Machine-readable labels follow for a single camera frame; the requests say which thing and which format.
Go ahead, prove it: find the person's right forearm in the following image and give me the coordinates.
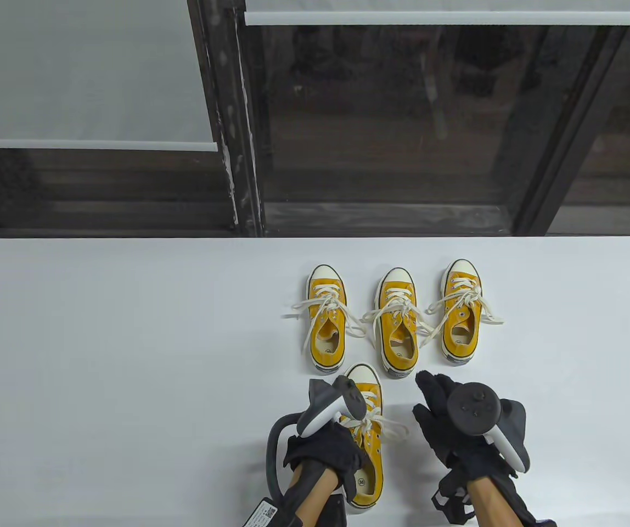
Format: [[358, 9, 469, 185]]
[[466, 475, 541, 527]]

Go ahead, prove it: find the person's right hand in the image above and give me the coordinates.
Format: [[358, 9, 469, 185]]
[[413, 371, 519, 484]]

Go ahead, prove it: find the dark window frame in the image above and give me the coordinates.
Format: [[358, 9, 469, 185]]
[[0, 0, 630, 239]]

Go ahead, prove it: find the yellow canvas shoe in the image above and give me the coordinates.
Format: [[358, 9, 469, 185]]
[[441, 259, 483, 364], [339, 363, 385, 514], [375, 267, 420, 379], [307, 265, 347, 374]]

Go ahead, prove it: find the person's left hand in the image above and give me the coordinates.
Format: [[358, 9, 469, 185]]
[[284, 420, 370, 486]]

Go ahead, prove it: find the black power box white label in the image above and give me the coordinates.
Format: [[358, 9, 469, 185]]
[[241, 494, 294, 527]]

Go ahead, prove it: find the white roller blind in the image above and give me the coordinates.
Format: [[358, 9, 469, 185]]
[[0, 0, 218, 153], [244, 0, 630, 26]]

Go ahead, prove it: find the person's left forearm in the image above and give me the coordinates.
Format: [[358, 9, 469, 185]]
[[279, 464, 343, 527]]

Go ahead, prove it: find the white grey tracking controller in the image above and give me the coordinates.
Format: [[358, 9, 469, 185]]
[[299, 375, 367, 440], [447, 383, 531, 473]]

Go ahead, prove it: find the black cable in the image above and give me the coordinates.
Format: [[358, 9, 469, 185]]
[[267, 411, 307, 497]]

